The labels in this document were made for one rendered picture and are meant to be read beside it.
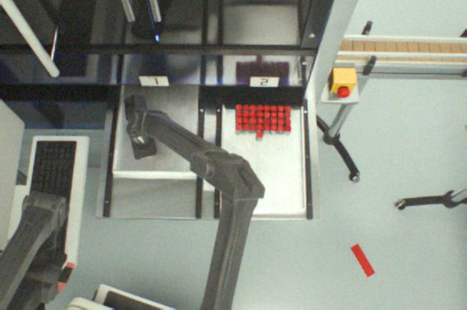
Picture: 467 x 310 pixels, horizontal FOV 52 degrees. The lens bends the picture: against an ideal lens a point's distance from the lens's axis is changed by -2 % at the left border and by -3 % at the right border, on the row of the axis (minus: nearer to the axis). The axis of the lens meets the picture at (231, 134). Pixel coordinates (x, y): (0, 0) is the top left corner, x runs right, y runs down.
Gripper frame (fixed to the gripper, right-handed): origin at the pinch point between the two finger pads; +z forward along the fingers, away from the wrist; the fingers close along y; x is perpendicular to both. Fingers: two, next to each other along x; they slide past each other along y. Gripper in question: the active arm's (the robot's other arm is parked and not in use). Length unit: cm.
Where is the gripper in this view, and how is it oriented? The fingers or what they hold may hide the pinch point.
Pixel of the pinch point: (147, 150)
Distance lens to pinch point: 157.0
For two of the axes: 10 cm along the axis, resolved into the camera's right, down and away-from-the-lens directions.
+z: -0.1, 3.5, 9.4
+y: -2.4, -9.1, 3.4
